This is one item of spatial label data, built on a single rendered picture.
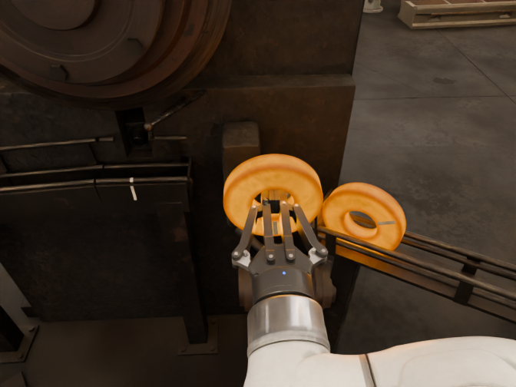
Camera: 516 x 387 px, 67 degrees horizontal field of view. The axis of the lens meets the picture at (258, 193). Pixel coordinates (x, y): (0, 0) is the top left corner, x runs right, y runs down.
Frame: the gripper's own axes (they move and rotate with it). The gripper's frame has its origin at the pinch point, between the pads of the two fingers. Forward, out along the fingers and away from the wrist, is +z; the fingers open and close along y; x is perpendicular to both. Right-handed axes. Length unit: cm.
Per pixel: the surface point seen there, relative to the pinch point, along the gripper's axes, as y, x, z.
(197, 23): -11.0, 18.8, 18.1
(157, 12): -15.6, 22.8, 11.6
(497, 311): 38.0, -18.2, -12.1
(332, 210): 12.5, -12.9, 7.4
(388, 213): 20.8, -8.1, 2.0
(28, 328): -80, -85, 22
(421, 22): 156, -93, 305
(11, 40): -36.2, 19.4, 11.3
